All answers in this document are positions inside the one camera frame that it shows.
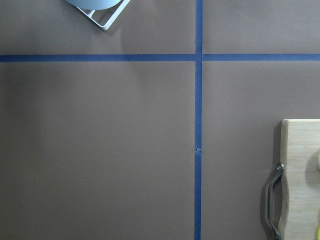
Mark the bamboo cutting board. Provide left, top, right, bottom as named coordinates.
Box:
left=278, top=119, right=320, bottom=240

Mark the white wire rack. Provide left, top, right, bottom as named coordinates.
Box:
left=76, top=0, right=130, bottom=31

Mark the metal cutting board handle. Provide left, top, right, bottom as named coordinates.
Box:
left=267, top=161, right=285, bottom=240

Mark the yellow lemon slice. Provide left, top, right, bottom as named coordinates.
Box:
left=315, top=224, right=320, bottom=240

